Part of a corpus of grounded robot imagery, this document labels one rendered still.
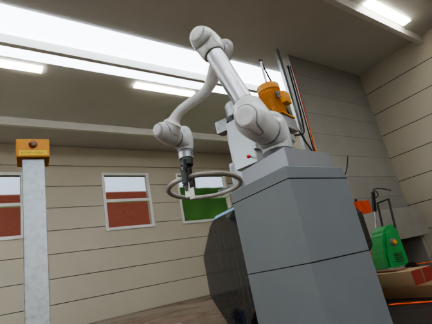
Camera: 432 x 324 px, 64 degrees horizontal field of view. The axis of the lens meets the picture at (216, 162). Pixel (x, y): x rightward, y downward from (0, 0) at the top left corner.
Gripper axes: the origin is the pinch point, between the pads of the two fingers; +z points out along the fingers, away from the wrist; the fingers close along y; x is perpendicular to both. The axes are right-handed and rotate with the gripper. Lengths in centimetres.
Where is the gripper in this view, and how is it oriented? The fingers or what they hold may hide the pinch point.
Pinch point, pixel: (189, 193)
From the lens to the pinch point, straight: 195.8
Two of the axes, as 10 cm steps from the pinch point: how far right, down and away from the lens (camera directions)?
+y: 4.2, 2.8, 8.6
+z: 1.3, 9.2, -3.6
